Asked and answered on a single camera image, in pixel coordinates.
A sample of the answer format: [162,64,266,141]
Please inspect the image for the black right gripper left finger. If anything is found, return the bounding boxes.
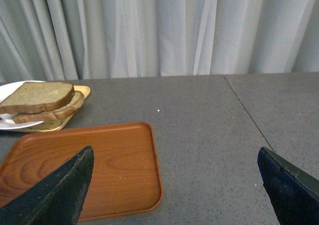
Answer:
[0,146,94,225]

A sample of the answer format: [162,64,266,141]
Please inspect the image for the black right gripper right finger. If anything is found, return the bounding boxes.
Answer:
[257,147,319,225]

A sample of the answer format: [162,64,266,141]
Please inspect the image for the white round plate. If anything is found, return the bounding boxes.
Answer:
[0,81,44,131]

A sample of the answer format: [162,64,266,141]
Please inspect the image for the bread slice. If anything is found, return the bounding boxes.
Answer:
[0,81,75,114]
[12,91,85,124]

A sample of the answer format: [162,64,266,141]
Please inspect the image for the brown wood-grain tray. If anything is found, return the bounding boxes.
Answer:
[0,122,163,222]

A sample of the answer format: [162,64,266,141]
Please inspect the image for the yellow bear tray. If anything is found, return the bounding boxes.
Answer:
[9,85,91,133]

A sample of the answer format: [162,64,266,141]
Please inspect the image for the grey pleated curtain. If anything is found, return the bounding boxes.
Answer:
[0,0,319,82]

